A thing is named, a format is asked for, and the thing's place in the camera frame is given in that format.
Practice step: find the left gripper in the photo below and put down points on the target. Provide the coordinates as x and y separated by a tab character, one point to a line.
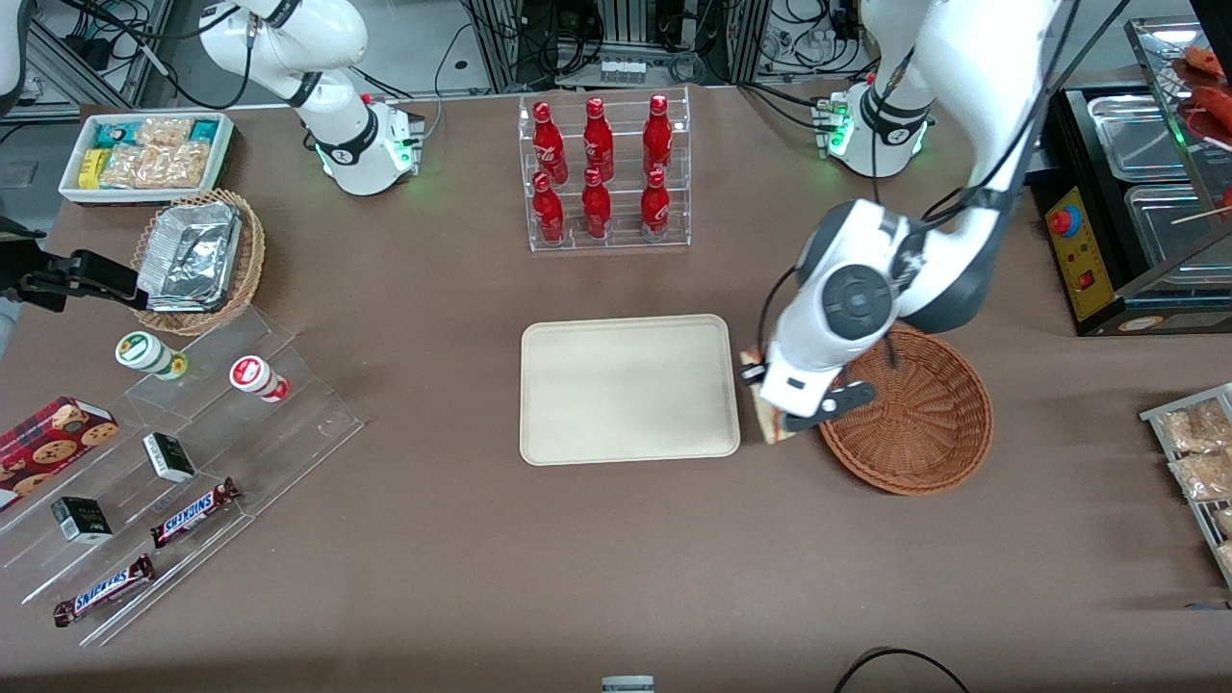
751	372

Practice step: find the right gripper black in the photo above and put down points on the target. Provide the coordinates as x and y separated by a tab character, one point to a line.
46	280

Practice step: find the triangular sandwich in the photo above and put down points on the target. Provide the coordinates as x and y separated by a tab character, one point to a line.
773	429

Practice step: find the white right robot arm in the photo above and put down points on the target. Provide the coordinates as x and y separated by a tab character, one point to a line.
342	144

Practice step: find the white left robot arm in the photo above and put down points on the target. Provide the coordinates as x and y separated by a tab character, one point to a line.
948	241

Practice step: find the beige plastic tray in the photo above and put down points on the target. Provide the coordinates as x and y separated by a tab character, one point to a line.
630	390

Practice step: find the light tan wicker basket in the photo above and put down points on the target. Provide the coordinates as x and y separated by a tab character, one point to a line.
252	260

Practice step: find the dark brown wicker basket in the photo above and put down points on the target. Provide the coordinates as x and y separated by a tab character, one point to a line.
924	438

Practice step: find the green lid yogurt cup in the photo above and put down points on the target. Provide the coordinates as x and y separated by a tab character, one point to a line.
144	351

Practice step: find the silver foil packets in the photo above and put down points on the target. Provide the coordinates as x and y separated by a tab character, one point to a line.
192	255

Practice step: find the yellow snack packet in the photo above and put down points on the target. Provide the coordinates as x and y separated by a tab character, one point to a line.
92	168

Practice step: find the large clear cracker bag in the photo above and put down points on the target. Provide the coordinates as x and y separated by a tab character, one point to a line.
154	166

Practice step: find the teal snack packet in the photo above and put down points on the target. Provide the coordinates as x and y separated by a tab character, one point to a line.
203	131
111	135

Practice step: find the small clear cracker bag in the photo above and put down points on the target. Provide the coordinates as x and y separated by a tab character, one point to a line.
164	131

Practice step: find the white rectangular snack bin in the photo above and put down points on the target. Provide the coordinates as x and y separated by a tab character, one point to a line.
223	154

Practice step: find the red lid yogurt cup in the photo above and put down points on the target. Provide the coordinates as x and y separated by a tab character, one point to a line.
252	375

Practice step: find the red tartan cookie box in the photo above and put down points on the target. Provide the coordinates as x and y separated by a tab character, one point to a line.
48	448

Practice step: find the clear acrylic bottle rack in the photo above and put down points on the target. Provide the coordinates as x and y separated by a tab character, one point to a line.
621	241

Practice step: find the small black carton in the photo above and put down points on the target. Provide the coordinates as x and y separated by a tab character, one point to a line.
169	457
82	520

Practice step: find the red cola bottle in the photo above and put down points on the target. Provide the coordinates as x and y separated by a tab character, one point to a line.
549	144
596	207
657	140
549	212
654	207
598	144

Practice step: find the clear acrylic stepped shelf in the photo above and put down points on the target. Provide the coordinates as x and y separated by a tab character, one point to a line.
289	433

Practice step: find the Snickers chocolate bar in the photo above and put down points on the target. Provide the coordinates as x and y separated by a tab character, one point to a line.
104	590
192	514

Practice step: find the white power strip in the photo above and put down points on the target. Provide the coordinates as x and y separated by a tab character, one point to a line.
622	71

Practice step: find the small grey device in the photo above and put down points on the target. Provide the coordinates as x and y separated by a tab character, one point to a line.
628	684

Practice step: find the red emergency stop button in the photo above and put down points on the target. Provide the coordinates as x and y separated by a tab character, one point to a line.
1064	221

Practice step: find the black food warmer cabinet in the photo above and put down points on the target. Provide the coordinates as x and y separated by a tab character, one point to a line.
1083	260

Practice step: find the stainless steel pan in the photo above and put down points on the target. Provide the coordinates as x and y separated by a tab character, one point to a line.
1136	135
1169	226

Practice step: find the clear bag of pastries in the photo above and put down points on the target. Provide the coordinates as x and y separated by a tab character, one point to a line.
1203	476
1193	428
1224	522
1225	558

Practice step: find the red sausages on skewers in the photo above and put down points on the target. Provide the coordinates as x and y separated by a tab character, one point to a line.
1208	91

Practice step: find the aluminium equipment frame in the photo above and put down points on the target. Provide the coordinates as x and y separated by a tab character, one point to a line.
577	38

